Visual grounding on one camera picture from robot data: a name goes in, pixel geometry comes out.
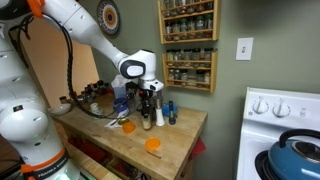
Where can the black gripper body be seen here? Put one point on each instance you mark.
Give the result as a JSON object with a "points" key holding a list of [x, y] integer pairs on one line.
{"points": [[145, 96]]}

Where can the spice bottle with black cap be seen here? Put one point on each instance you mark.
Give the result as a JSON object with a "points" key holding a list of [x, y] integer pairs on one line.
{"points": [[146, 118]]}

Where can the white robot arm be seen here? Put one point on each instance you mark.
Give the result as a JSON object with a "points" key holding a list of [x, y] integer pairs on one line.
{"points": [[24, 119]]}

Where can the lower wooden spice rack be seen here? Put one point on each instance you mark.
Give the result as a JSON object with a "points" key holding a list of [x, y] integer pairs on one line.
{"points": [[191, 69]]}

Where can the wooden spice rack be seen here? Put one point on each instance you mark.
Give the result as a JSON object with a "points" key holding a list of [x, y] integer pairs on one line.
{"points": [[183, 21], [191, 69]]}

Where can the upper wooden spice rack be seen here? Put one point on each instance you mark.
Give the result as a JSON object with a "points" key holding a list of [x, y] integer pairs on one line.
{"points": [[183, 21]]}

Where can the white salt grinder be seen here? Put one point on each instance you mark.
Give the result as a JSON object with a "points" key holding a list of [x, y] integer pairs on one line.
{"points": [[159, 114]]}

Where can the dark blue flashlight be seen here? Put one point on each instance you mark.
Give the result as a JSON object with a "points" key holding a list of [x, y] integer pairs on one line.
{"points": [[172, 118]]}

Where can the gold metal jar lid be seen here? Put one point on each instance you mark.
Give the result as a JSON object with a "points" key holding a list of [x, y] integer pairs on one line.
{"points": [[123, 121]]}

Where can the orange plastic lid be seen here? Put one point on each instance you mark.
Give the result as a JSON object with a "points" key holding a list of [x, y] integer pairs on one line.
{"points": [[152, 143]]}

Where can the wooden kitchen cart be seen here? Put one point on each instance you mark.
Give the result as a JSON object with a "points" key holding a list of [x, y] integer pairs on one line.
{"points": [[171, 161]]}

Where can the white ceramic bowl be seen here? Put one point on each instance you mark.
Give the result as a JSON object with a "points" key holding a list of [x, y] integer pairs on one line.
{"points": [[61, 109]]}

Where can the white kitchen stove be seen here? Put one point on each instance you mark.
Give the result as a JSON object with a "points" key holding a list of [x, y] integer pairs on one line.
{"points": [[268, 114]]}

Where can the blue pot with lid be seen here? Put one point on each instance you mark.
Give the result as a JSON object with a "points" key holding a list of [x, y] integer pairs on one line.
{"points": [[290, 159]]}

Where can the white light switch plate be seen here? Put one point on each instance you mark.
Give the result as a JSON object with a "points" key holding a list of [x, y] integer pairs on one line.
{"points": [[244, 49]]}

